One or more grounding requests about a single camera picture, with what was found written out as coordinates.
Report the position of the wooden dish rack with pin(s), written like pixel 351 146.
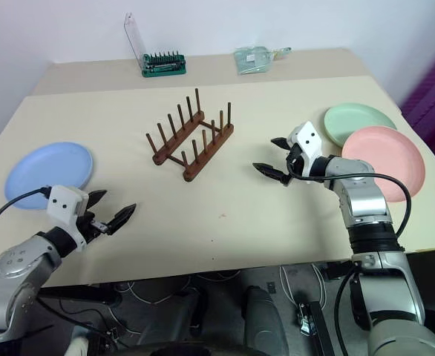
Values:
pixel 210 151

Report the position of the black clamp bracket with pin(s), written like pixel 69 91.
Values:
pixel 312 322

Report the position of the grey rounded shape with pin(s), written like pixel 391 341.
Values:
pixel 264 319

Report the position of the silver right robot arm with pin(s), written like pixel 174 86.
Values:
pixel 366 200

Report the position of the green plate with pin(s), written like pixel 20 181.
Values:
pixel 355 118

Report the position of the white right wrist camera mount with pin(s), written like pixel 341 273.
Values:
pixel 308 142

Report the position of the green screwdriver bit case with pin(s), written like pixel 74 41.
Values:
pixel 165 68

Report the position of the clear plastic bag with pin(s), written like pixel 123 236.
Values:
pixel 252 59

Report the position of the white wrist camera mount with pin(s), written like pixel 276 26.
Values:
pixel 63 204
pixel 308 142

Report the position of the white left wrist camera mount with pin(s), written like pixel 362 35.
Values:
pixel 63 204

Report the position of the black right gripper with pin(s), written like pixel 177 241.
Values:
pixel 295 160

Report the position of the blue plate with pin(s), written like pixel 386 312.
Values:
pixel 46 167

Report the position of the black metal bar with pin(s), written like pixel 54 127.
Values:
pixel 80 295

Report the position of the pink plate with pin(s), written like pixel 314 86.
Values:
pixel 388 155

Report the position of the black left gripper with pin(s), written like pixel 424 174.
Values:
pixel 89 226

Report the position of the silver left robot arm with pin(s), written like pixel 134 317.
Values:
pixel 13 259

